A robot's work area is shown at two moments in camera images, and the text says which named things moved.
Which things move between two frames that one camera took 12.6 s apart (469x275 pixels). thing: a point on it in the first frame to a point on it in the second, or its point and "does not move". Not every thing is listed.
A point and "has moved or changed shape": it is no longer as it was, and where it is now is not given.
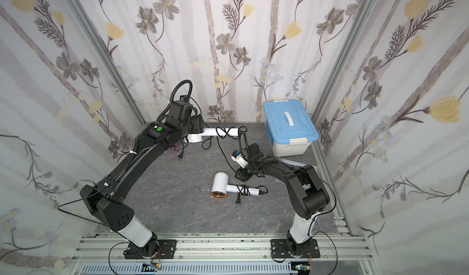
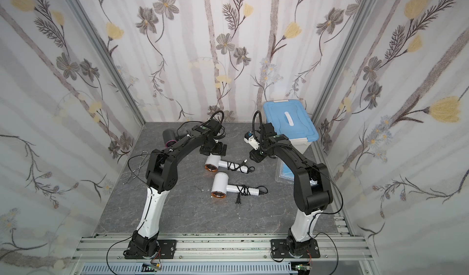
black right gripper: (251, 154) to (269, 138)
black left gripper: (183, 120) to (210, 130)
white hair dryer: (220, 186) does not move
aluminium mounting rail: (219, 254) does not move
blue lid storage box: (289, 126) does not move
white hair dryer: (213, 132) has moved or changed shape
